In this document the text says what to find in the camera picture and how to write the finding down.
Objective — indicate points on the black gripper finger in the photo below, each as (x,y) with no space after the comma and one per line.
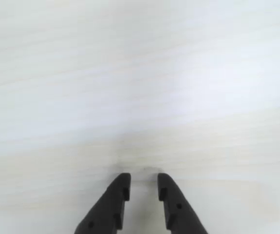
(105,209)
(178,214)

